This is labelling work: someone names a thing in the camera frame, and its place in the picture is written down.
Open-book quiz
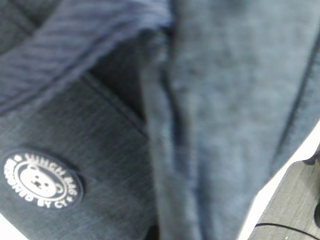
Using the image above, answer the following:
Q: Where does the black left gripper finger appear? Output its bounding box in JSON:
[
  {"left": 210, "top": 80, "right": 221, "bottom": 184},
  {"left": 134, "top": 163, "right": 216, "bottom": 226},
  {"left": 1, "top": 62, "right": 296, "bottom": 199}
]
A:
[{"left": 249, "top": 151, "right": 320, "bottom": 240}]

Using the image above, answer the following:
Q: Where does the navy blue lunch bag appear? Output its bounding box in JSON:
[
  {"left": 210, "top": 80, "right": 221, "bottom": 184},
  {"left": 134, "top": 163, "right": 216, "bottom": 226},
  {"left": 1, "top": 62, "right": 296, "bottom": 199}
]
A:
[{"left": 0, "top": 0, "right": 320, "bottom": 240}]

